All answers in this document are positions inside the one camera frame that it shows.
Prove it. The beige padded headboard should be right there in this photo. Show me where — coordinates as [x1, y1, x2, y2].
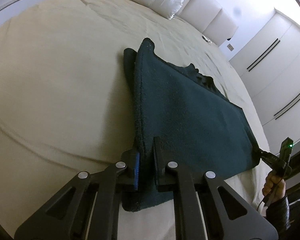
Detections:
[176, 0, 238, 47]

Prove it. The thin black cable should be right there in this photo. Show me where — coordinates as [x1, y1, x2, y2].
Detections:
[257, 196, 274, 210]

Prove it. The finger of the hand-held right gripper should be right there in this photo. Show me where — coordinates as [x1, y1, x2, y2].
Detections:
[257, 148, 278, 167]

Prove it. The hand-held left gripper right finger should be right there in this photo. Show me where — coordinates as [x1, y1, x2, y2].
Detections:
[153, 136, 278, 240]

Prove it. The person's right hand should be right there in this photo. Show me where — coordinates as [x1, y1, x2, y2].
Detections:
[262, 172, 287, 202]

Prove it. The black wardrobe handle pair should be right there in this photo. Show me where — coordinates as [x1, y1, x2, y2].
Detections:
[274, 81, 300, 117]
[247, 39, 279, 70]

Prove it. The bed with beige sheet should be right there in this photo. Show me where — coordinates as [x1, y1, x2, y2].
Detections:
[0, 0, 270, 240]

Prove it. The white wardrobe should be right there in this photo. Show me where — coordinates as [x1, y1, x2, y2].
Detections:
[229, 7, 300, 155]

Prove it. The dark green towel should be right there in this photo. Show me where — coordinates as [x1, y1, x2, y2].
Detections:
[122, 37, 260, 212]

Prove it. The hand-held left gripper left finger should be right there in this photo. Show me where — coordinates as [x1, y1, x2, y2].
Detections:
[14, 148, 140, 240]

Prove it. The person's right forearm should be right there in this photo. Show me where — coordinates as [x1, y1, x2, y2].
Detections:
[265, 196, 290, 238]

